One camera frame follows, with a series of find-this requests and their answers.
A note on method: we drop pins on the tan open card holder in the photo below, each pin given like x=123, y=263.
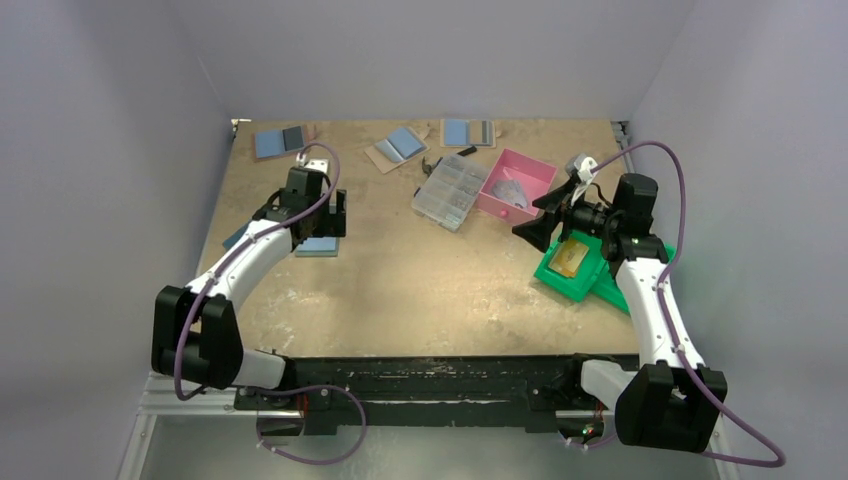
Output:
x=398, y=148

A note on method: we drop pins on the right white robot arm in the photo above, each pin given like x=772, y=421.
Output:
x=671, y=401

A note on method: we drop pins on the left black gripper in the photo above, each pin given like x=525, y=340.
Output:
x=331, y=224

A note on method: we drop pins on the clear plastic organizer box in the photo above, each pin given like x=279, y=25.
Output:
x=450, y=191

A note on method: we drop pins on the brown open card holder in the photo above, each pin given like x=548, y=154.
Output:
x=281, y=142

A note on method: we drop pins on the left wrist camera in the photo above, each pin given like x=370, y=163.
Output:
x=315, y=164

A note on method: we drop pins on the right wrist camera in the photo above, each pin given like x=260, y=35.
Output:
x=582, y=171

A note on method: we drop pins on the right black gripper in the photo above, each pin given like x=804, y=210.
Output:
x=563, y=215

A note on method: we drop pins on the beige open card holder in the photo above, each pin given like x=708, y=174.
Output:
x=480, y=133

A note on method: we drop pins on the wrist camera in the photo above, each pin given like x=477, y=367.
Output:
x=582, y=171
x=315, y=164

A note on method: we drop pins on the blue card holder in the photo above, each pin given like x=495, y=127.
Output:
x=312, y=247

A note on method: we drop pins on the gold credit card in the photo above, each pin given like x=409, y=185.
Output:
x=568, y=258

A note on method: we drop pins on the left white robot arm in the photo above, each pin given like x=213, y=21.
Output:
x=196, y=335

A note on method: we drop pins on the pink plastic bin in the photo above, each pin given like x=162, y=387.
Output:
x=535, y=176

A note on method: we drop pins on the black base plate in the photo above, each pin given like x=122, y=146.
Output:
x=537, y=393

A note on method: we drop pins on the cards in pink bin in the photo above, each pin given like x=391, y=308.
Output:
x=510, y=191

